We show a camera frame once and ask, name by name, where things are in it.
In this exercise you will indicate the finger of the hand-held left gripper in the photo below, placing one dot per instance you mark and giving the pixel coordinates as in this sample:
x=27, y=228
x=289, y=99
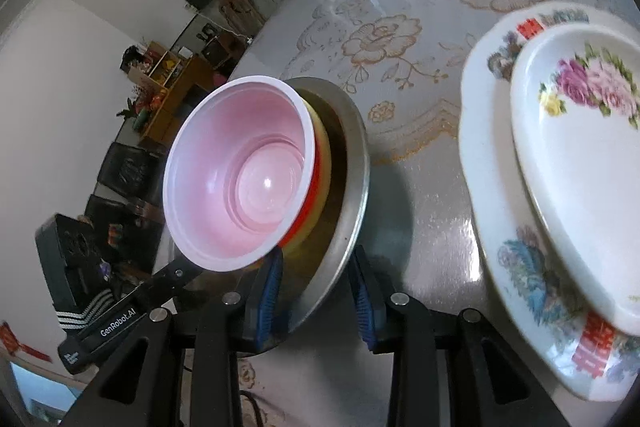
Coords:
x=175, y=274

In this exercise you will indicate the stainless steel bowl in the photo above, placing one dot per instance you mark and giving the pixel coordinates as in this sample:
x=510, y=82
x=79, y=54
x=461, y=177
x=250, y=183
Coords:
x=350, y=187

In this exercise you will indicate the yellow plastic bowl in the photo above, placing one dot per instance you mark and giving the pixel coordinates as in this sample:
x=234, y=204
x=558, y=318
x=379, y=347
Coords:
x=324, y=167

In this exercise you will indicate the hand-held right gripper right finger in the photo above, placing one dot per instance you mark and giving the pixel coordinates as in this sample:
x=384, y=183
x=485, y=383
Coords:
x=365, y=307

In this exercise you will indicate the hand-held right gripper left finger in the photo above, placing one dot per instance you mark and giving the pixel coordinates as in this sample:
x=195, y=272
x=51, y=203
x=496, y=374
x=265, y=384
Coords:
x=267, y=302

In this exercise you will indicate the person's left forearm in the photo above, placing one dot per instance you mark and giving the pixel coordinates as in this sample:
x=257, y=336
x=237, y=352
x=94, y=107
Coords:
x=85, y=312

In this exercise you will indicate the black leather chair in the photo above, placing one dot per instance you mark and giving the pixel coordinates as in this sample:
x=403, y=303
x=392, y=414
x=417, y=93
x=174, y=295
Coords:
x=125, y=187

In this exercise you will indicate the carved wooden chair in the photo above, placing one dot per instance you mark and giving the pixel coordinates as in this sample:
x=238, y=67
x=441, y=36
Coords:
x=242, y=14

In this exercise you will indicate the white plate with pink flowers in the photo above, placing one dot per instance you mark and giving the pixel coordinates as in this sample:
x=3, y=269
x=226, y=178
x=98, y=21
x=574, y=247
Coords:
x=575, y=207

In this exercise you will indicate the dark wooden chair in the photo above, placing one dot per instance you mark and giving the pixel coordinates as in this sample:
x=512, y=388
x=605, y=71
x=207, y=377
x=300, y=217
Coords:
x=217, y=49

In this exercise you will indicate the red paper decoration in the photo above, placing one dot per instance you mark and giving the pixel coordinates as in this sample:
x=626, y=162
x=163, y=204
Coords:
x=20, y=342

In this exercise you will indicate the small wooden shelf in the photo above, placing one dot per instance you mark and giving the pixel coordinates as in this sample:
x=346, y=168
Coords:
x=167, y=64

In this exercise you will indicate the white plate with red print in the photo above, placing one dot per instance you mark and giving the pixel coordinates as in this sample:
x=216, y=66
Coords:
x=485, y=187

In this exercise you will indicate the wooden cabinet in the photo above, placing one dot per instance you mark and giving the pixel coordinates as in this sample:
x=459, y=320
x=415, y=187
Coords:
x=185, y=97

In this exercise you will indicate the red plastic bowl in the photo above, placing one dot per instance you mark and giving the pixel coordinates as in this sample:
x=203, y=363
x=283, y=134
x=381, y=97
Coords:
x=240, y=177

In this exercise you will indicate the ornaments on cabinet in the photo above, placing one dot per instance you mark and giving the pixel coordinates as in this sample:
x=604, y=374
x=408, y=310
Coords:
x=142, y=107

